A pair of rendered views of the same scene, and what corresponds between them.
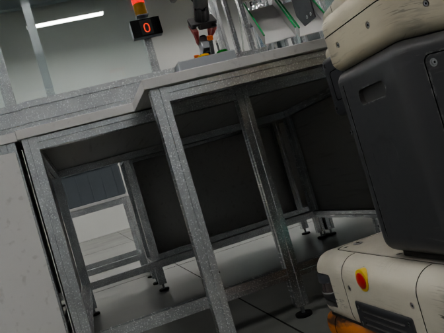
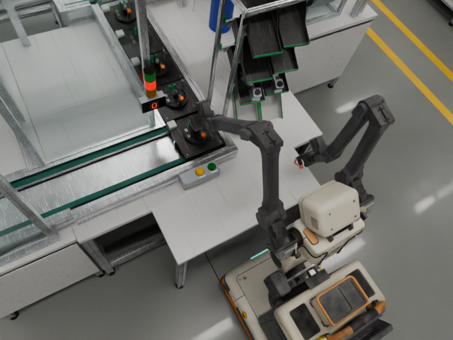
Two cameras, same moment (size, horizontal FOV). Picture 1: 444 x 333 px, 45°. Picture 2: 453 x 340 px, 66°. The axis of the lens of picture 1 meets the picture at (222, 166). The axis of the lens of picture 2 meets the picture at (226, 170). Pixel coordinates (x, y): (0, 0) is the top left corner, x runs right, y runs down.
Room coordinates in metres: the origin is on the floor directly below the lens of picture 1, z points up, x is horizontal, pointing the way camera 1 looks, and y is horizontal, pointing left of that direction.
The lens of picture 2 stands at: (1.08, 0.23, 2.57)
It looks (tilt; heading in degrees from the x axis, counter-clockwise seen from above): 61 degrees down; 332
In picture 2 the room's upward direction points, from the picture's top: 16 degrees clockwise
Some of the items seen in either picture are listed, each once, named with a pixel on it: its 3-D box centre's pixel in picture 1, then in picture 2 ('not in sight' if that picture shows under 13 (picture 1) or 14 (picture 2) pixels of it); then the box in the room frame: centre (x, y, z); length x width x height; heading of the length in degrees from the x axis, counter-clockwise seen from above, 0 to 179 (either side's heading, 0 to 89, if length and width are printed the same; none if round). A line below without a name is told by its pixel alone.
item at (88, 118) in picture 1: (198, 117); (162, 89); (2.53, 0.04, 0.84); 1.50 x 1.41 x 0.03; 105
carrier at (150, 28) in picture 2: not in sight; (140, 35); (2.82, 0.12, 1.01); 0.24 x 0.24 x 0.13; 15
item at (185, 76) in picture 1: (255, 79); (224, 171); (1.91, -0.20, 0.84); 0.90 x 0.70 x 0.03; 105
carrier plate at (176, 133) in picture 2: not in sight; (195, 134); (2.10, -0.07, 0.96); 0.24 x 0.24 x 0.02; 15
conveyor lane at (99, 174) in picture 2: not in sight; (143, 155); (2.05, 0.22, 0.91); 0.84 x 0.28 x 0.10; 105
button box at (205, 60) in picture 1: (206, 66); (199, 174); (1.87, -0.05, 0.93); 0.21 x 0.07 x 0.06; 105
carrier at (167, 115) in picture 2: not in sight; (175, 94); (2.35, -0.01, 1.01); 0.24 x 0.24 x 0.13; 15
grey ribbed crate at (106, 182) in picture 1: (78, 191); not in sight; (3.92, 1.05, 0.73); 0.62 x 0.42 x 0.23; 105
